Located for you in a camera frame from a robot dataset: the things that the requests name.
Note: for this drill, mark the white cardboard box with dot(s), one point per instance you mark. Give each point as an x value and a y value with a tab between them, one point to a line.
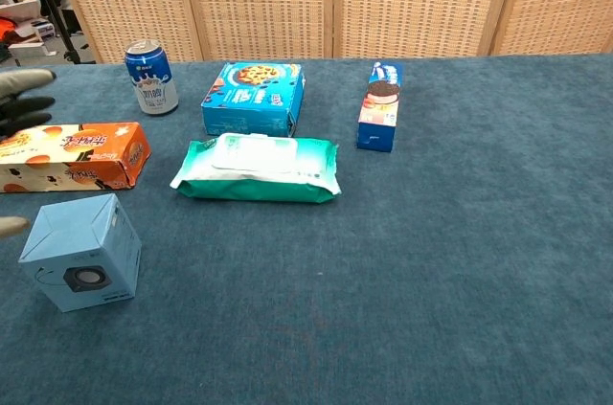
19	7

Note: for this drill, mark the flat white box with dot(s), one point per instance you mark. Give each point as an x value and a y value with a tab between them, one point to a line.
31	48

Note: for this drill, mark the small blue white box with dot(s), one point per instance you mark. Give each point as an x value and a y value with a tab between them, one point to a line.
45	30

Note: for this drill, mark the blue table cloth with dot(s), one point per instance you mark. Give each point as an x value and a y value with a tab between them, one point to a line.
383	280

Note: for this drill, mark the blue and white can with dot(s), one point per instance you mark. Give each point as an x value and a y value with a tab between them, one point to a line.
152	84

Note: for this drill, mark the green wet wipes pack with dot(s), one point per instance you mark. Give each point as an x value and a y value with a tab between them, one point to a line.
258	170

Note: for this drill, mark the orange cloth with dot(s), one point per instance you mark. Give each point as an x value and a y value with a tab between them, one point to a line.
8	29

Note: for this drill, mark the blue sandwich cookie box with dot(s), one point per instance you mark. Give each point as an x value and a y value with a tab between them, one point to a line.
380	108

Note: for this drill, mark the orange snack box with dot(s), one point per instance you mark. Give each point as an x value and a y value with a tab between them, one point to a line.
86	156

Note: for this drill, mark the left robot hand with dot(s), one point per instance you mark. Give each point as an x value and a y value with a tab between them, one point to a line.
24	105

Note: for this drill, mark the light blue cardboard box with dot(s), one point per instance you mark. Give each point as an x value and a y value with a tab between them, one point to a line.
81	252

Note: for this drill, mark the black tripod stand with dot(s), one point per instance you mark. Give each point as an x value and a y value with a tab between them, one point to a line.
60	27

